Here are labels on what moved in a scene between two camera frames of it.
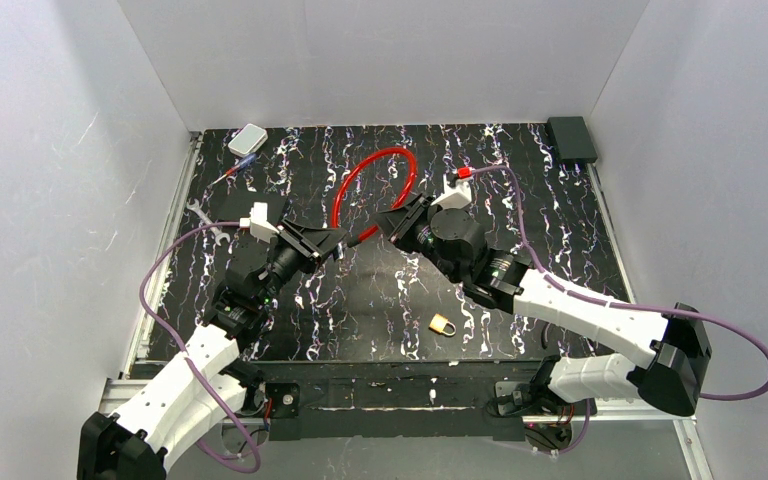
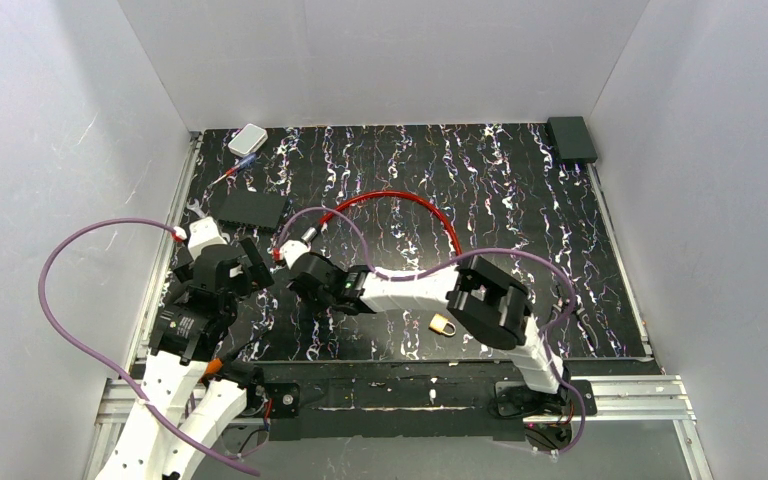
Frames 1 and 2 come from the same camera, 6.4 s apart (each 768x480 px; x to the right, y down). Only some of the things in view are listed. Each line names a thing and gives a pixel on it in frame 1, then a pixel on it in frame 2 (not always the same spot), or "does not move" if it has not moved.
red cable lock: (411, 181) → (309, 233)
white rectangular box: (247, 139) does not move
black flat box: (230, 206) does not move
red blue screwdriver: (247, 161) does not move
